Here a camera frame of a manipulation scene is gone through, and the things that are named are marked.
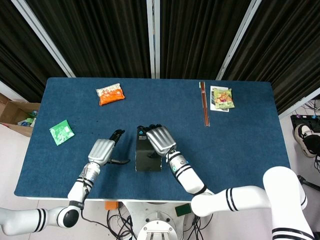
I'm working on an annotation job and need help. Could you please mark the brown cardboard box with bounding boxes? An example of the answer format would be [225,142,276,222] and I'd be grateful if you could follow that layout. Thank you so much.
[0,92,41,138]

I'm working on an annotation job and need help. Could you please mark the black stand foot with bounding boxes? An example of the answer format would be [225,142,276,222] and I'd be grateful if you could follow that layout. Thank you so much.
[297,174,320,193]

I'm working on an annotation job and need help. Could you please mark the red chopsticks in clear wrapper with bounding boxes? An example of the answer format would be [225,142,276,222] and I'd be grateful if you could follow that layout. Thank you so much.
[198,81,211,127]

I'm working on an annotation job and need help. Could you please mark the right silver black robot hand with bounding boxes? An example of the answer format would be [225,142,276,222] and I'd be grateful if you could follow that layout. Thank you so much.
[144,123,177,159]

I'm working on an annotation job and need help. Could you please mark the black floor cables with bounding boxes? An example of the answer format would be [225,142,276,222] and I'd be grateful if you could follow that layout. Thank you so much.
[106,202,138,240]
[182,213,215,240]

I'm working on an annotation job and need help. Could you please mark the black curtain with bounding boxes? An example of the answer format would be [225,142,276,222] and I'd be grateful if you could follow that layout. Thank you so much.
[0,0,71,103]
[159,0,256,80]
[221,0,320,116]
[24,0,152,79]

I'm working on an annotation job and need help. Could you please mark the green white snack packet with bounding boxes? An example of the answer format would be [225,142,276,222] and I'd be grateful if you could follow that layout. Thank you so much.
[49,119,76,147]

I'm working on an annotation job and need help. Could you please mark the blue table mat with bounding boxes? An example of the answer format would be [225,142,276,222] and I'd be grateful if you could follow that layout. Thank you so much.
[13,77,299,203]

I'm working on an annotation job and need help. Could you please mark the grey metal frame post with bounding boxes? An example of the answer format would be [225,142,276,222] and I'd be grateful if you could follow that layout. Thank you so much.
[10,0,76,78]
[215,0,263,81]
[146,0,161,79]
[277,86,320,120]

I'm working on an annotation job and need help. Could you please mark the black paper box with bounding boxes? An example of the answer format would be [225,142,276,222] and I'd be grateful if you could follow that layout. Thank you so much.
[134,125,163,173]

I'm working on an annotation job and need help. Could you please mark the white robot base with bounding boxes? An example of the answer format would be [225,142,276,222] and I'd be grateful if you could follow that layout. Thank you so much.
[121,201,196,240]

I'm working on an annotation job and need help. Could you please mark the green vegetable print snack packet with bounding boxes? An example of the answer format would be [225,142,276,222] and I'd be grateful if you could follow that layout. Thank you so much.
[212,87,236,110]

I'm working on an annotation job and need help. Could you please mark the orange snack packet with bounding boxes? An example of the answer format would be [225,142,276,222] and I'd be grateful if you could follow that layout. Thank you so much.
[95,83,126,107]

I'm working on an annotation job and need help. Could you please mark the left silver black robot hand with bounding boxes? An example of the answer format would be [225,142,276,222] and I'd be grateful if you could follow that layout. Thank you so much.
[87,129,131,166]

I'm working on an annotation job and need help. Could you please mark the black device with stickers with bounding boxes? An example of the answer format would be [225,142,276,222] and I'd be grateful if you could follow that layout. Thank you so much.
[289,114,320,133]

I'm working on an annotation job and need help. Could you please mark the black and white sneaker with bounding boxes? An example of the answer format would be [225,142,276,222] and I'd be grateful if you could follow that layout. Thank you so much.
[292,123,320,158]

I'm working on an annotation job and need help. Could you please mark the green block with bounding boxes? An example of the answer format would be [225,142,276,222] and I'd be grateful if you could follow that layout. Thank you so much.
[174,203,193,217]

